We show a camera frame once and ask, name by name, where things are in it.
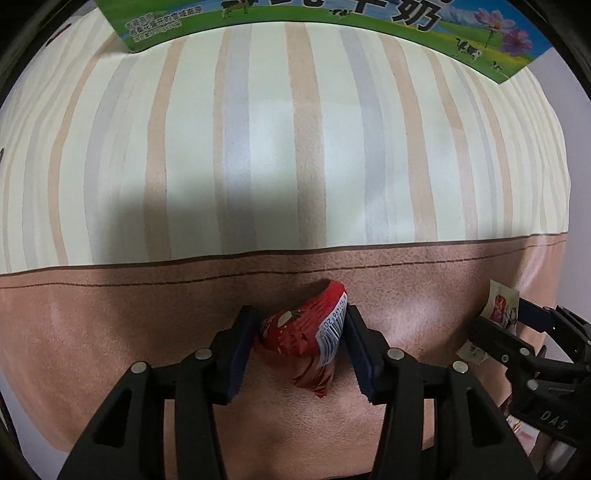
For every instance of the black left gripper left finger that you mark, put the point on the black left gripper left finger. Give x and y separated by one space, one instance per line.
125 437

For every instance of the bright red snack packet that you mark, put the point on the bright red snack packet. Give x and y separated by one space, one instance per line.
302 340

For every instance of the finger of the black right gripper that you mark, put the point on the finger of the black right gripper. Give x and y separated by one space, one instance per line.
500 344
539 318

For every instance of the striped cream pink blanket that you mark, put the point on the striped cream pink blanket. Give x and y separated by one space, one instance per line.
146 197

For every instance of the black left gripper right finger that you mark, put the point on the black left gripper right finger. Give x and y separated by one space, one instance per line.
439 422

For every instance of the small white red candy packet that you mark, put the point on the small white red candy packet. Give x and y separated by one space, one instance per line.
502 309

